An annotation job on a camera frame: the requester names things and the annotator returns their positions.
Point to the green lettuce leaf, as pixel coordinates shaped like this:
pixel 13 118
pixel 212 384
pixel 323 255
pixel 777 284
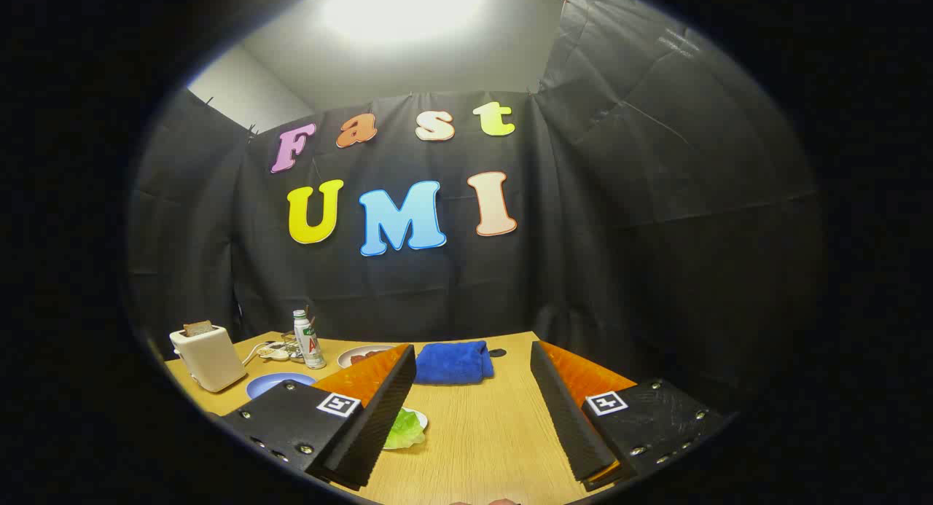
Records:
pixel 404 431

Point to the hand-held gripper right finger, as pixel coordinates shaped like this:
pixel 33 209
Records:
pixel 568 417

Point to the brown meat patty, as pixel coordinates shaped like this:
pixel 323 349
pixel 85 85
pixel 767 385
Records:
pixel 362 358

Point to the blue plate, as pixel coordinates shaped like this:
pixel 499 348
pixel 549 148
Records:
pixel 273 383

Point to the white toaster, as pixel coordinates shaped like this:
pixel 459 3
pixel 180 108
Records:
pixel 211 359

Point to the ceiling light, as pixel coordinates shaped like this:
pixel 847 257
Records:
pixel 404 9

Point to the folded blue towel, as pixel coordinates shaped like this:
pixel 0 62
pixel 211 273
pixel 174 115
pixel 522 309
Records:
pixel 452 363

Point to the beige oval plate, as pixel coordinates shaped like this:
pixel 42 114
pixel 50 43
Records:
pixel 345 357

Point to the white square plate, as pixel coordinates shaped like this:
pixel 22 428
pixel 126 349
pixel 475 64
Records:
pixel 422 417

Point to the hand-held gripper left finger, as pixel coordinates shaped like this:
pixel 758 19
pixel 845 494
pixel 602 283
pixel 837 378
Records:
pixel 379 425

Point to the white bottle green cap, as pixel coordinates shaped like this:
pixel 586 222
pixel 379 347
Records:
pixel 310 341

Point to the white divided bean dish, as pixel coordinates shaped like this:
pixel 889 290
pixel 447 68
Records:
pixel 271 353

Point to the toasted bread slice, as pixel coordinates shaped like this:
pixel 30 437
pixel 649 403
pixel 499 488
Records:
pixel 197 328

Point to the black backdrop cloth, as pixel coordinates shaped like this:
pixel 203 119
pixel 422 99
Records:
pixel 437 294

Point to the brown chopstick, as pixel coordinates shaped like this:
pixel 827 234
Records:
pixel 310 317

